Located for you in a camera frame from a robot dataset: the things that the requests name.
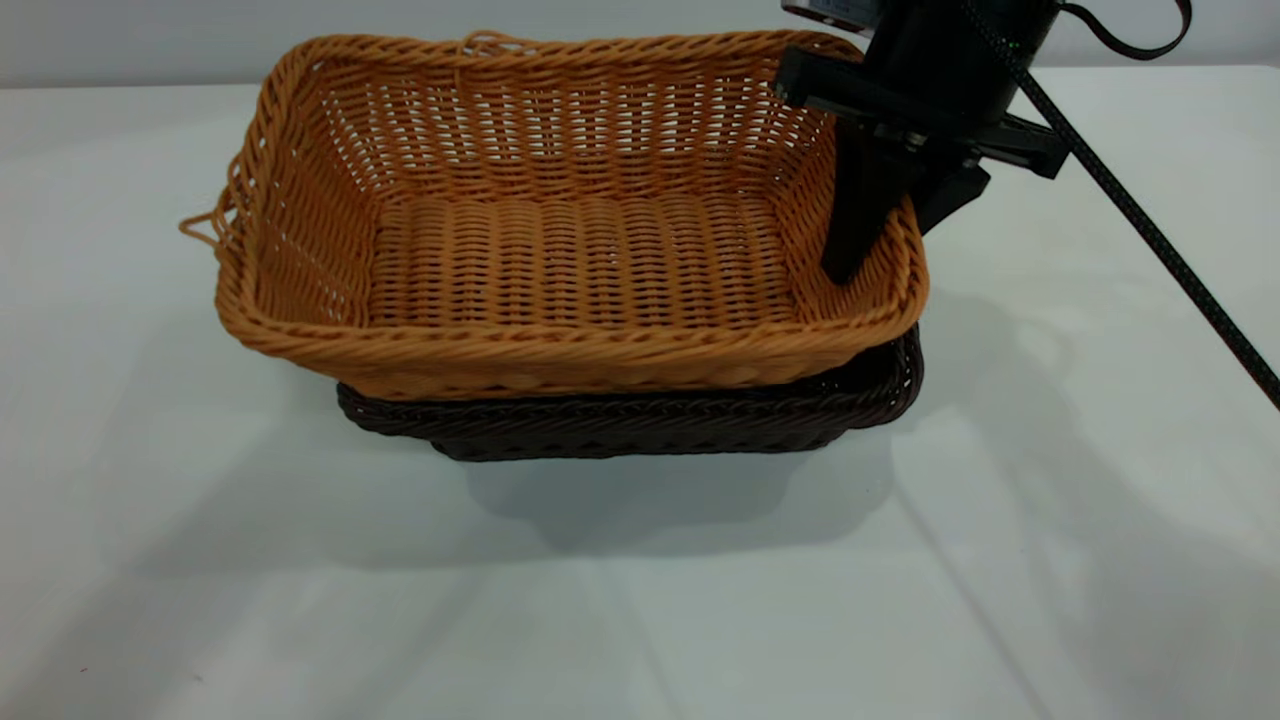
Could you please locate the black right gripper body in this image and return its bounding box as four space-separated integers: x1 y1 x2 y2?
775 0 1070 182

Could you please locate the black wicker basket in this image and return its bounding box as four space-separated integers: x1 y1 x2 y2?
335 325 926 463

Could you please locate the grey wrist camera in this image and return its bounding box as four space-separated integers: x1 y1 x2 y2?
781 0 887 37

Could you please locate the black braided cable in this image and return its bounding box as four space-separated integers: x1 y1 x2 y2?
960 0 1280 411

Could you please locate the orange wicker basket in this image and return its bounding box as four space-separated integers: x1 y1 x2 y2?
180 30 931 403

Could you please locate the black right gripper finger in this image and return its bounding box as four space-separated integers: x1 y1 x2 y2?
820 117 919 287
912 158 993 238

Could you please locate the black strap loop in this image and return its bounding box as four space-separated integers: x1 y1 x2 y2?
1058 0 1194 62

